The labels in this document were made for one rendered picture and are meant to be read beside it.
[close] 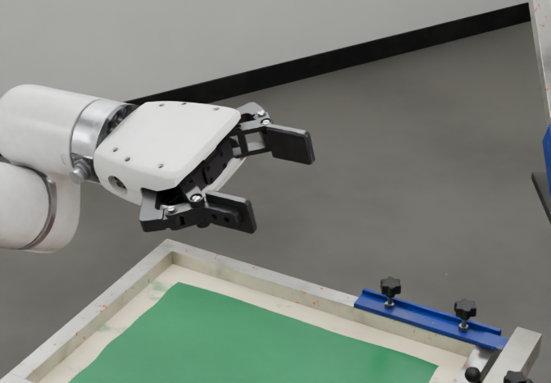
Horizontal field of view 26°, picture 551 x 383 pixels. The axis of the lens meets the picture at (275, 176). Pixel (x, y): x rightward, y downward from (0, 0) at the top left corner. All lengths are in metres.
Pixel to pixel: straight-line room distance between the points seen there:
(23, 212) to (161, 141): 0.15
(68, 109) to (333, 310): 1.52
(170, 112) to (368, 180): 3.94
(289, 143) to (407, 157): 4.16
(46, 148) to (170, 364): 1.37
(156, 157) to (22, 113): 0.16
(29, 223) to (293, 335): 1.43
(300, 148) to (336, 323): 1.52
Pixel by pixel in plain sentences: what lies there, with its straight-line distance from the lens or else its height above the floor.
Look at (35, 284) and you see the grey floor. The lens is 4.37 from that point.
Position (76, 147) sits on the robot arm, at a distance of 1.03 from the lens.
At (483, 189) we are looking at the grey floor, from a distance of 4.94.
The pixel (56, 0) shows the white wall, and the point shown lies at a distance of 5.09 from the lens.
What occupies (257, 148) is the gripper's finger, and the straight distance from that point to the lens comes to 1.01.
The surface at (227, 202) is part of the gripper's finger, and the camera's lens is 0.93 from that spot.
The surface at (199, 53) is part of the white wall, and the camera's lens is 5.48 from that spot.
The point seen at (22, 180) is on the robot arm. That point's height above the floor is 1.91.
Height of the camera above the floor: 2.42
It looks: 29 degrees down
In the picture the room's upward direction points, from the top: straight up
